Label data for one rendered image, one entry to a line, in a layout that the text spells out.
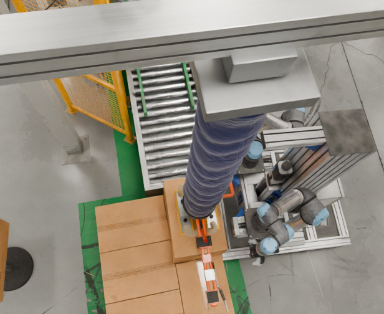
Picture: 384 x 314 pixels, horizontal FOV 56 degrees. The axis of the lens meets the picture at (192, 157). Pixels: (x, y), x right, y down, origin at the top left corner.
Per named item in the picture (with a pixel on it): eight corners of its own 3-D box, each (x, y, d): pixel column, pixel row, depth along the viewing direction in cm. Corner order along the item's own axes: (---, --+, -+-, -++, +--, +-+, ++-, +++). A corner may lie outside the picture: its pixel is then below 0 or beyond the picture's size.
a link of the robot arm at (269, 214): (307, 177, 216) (264, 202, 182) (318, 192, 213) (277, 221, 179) (293, 187, 224) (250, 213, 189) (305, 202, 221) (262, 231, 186)
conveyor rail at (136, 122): (115, 2, 411) (112, -12, 393) (119, 1, 411) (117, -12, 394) (145, 194, 331) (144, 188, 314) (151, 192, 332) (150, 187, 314)
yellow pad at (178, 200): (173, 190, 267) (173, 188, 262) (186, 189, 268) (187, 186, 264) (180, 236, 255) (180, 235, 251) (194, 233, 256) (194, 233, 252)
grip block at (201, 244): (195, 237, 246) (196, 236, 240) (209, 235, 247) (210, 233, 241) (197, 250, 243) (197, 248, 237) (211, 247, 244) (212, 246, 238)
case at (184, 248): (163, 194, 318) (163, 180, 281) (207, 187, 323) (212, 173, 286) (173, 263, 297) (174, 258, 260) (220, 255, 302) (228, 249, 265)
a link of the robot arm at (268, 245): (282, 246, 176) (268, 256, 173) (275, 249, 186) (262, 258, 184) (272, 233, 178) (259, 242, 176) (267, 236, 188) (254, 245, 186)
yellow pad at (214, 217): (198, 187, 269) (199, 185, 265) (211, 185, 270) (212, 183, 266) (206, 232, 257) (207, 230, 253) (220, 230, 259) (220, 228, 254)
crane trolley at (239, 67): (212, 37, 96) (217, 10, 87) (270, 30, 98) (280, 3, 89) (227, 87, 90) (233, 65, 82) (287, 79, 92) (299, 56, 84)
